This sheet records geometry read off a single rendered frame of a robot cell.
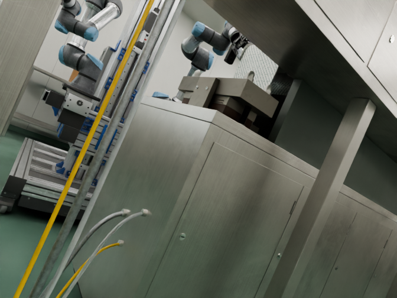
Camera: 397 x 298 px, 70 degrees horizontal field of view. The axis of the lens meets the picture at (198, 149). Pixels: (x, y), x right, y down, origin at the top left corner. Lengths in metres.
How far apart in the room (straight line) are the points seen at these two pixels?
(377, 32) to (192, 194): 0.68
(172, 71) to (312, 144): 4.15
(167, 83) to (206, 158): 4.29
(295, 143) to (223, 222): 0.39
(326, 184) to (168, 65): 4.34
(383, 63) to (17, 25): 0.89
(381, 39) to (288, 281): 0.76
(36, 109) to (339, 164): 4.15
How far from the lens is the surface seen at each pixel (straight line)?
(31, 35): 0.48
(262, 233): 1.11
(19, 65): 0.48
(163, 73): 5.04
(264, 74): 1.16
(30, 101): 4.59
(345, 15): 0.83
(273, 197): 1.08
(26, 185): 1.89
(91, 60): 1.96
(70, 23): 1.79
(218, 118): 0.82
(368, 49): 0.93
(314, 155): 1.19
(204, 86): 1.00
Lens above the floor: 0.77
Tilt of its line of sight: level
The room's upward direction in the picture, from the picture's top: 24 degrees clockwise
